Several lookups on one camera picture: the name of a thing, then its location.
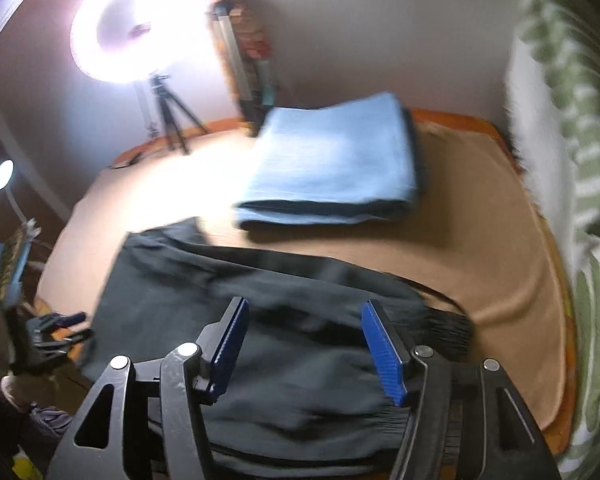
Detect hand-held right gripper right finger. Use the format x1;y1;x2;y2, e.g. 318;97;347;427
362;300;561;480

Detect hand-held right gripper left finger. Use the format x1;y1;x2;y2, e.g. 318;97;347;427
45;296;251;480

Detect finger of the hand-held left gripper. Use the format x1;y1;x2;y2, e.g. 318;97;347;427
35;329;93;356
32;312;87;333

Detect black pants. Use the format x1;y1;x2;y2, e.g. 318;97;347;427
77;217;476;478

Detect grey ribbed cloth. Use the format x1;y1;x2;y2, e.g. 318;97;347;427
27;405;73;433

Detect dark patterned object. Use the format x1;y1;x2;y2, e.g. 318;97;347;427
0;225;31;307

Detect tan bed sheet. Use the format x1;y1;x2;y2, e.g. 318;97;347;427
35;125;568;433

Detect small round lamp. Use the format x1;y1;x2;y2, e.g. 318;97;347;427
0;160;33;223

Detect folded blue towel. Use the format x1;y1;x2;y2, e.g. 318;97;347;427
232;92;421;233

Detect black tripod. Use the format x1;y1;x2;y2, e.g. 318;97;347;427
135;74;211;156

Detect colourful leaning board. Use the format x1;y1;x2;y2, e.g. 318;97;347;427
210;0;281;136

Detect green striped white curtain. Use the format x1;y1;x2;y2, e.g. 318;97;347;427
502;0;600;471

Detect bright ring light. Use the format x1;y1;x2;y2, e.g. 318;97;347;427
70;0;193;83

